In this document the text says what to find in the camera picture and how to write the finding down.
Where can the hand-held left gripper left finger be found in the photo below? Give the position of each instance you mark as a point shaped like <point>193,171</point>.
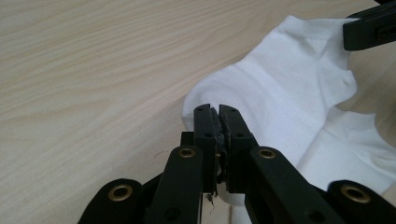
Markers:
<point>206,146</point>

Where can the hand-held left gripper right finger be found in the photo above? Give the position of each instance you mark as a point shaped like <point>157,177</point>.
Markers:
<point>238,149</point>

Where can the white ankle sock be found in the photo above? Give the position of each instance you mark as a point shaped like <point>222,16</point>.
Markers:
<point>280,87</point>
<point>342,152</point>

